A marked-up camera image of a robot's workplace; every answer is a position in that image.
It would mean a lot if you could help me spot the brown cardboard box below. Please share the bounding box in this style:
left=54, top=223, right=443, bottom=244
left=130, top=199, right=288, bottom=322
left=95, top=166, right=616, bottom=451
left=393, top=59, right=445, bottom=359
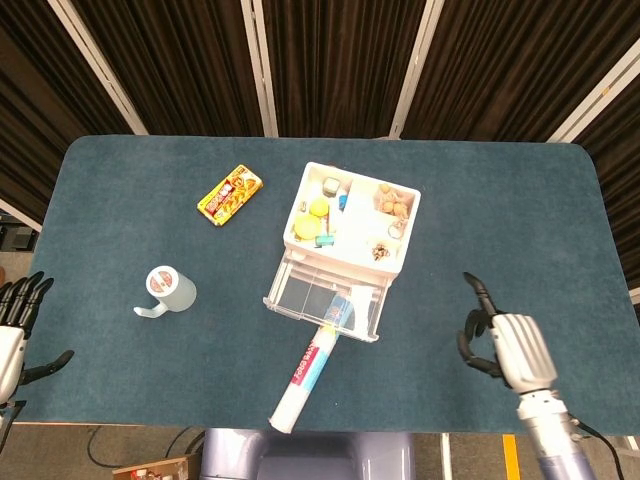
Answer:
left=112, top=453, right=201, bottom=480

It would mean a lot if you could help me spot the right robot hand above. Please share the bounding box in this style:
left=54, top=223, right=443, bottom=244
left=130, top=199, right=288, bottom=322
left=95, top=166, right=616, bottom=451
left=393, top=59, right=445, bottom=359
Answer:
left=457, top=271, right=560, bottom=397

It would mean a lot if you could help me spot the black floor cable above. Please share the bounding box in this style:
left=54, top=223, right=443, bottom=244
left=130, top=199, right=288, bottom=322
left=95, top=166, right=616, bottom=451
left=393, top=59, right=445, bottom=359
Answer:
left=87, top=425, right=121, bottom=469
left=167, top=427, right=207, bottom=459

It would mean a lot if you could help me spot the grey purple robot base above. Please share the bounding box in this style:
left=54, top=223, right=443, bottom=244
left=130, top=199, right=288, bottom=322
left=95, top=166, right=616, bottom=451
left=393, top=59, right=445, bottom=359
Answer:
left=199, top=427, right=416, bottom=480

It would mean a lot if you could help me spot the white frame post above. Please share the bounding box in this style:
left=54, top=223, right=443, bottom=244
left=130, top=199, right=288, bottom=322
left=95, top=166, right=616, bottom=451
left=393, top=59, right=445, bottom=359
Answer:
left=547, top=49, right=640, bottom=144
left=47, top=0, right=149, bottom=136
left=388, top=0, right=445, bottom=140
left=0, top=198, right=44, bottom=232
left=240, top=0, right=280, bottom=138

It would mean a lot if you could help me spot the white plastic drawer organizer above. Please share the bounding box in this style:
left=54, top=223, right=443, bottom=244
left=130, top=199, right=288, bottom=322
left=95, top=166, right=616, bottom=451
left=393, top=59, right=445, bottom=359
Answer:
left=282, top=160, right=422, bottom=289

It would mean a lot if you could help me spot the blue table mat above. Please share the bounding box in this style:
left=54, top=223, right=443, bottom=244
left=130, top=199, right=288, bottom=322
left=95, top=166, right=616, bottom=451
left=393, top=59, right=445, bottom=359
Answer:
left=14, top=134, right=640, bottom=436

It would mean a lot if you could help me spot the yellow snack box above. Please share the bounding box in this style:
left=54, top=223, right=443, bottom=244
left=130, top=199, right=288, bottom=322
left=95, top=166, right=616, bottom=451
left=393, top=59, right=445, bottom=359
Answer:
left=196, top=164, right=265, bottom=227

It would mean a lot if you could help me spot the dark equipment rack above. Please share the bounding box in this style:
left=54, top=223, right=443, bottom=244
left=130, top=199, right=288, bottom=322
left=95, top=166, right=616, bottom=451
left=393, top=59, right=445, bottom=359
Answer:
left=0, top=212, right=40, bottom=251

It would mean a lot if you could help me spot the white floor tape strip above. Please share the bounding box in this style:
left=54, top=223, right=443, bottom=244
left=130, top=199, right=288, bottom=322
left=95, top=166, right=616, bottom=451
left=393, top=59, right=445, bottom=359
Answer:
left=440, top=432, right=454, bottom=480

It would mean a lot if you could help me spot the clear plastic drawer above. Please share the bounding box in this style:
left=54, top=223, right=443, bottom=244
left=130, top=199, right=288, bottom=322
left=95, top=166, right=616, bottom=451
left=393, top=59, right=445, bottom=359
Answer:
left=262, top=249, right=392, bottom=344

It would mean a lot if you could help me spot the yellow floor tape strip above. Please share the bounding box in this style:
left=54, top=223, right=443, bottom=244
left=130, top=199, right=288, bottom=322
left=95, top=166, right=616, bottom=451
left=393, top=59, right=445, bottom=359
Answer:
left=502, top=433, right=521, bottom=480

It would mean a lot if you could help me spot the black pleated curtain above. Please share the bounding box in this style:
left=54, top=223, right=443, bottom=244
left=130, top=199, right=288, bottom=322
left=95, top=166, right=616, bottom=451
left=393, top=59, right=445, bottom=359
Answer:
left=262, top=0, right=426, bottom=139
left=69, top=0, right=264, bottom=137
left=402, top=0, right=640, bottom=141
left=0, top=0, right=136, bottom=226
left=574, top=84, right=640, bottom=291

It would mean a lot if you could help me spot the white blue bag roll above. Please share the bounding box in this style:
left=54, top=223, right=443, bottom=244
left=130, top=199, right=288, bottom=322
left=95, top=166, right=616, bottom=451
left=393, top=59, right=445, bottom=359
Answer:
left=267, top=292, right=357, bottom=434

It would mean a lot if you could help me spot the pale blue mug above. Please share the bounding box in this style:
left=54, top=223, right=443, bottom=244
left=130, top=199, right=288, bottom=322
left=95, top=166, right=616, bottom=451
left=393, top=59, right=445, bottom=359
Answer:
left=132, top=264, right=198, bottom=319

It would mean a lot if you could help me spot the red white round lid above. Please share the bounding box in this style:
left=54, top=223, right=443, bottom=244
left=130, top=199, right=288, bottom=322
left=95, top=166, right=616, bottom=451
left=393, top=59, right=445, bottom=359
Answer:
left=146, top=266, right=179, bottom=296

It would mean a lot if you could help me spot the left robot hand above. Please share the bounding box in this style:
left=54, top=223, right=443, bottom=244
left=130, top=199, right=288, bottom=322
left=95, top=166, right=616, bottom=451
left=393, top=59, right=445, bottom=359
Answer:
left=0, top=271, right=75, bottom=400

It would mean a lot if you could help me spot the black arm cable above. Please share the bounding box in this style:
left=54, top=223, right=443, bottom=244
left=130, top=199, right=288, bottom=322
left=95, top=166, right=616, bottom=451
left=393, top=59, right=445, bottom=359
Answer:
left=569, top=422, right=629, bottom=480

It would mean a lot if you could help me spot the large yellow round disc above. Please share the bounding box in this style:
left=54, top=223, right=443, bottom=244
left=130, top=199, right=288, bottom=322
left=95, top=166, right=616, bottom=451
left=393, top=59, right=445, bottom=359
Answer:
left=293, top=213, right=321, bottom=239

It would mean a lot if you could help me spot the tan round balls cluster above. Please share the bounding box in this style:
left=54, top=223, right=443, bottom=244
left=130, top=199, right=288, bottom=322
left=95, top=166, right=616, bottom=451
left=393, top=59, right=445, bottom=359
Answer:
left=375, top=182, right=410, bottom=217

